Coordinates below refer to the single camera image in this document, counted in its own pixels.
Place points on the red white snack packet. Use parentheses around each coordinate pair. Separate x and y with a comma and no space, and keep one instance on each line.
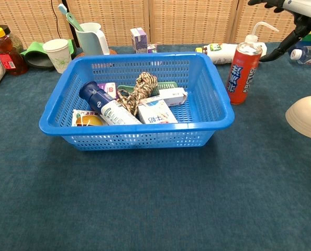
(87,120)

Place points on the white drink bottle yellow cap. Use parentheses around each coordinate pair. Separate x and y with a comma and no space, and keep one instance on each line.
(218,53)

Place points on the white bottle navy cap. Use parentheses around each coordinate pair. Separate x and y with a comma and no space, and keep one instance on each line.
(111,109)

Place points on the red Arctic Ocean can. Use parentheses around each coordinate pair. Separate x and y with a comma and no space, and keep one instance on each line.
(242,78)

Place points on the black round dish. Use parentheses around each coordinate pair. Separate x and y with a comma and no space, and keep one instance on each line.
(37,61)

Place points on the clear squeeze wash bottle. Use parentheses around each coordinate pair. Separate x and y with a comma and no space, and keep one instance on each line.
(250,38)

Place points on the cork coaster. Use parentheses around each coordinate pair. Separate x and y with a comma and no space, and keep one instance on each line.
(113,51)

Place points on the light blue toothbrush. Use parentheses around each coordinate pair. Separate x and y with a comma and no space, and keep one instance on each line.
(62,8)

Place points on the pale blue measuring jug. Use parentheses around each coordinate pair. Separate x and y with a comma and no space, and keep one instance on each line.
(90,41)

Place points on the white paper cup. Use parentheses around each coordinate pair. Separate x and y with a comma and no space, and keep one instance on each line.
(58,57)

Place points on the teal table cloth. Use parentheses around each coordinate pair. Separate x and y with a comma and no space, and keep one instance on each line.
(155,196)

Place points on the green spatula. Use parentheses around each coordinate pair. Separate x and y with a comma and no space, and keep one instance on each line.
(72,19)

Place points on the small purple white box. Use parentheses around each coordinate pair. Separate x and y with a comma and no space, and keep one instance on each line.
(109,89)

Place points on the blue plastic mesh basket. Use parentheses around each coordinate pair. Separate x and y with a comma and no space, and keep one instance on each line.
(134,129)

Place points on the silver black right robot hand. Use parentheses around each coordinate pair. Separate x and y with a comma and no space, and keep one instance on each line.
(304,8)

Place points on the green cloth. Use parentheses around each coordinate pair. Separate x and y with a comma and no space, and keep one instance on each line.
(33,48)

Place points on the bamboo folding screen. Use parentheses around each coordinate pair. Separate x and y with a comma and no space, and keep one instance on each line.
(192,21)

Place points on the honey bottle yellow cap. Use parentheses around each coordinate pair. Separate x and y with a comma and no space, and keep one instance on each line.
(6,49)

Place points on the purple white drink carton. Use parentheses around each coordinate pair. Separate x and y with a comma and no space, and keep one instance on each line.
(139,40)

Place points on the small white medicine box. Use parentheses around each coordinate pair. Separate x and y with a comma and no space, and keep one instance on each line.
(173,95)

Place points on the clear water bottle white cap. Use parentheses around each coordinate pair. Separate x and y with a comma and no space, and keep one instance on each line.
(306,56)

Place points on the beige upturned bowl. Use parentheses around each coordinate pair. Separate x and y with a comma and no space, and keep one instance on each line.
(307,117)

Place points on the glass jar black lid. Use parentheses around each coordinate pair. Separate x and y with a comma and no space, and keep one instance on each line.
(16,41)

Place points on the white red blue carton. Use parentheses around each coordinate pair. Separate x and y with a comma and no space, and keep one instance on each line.
(155,113)

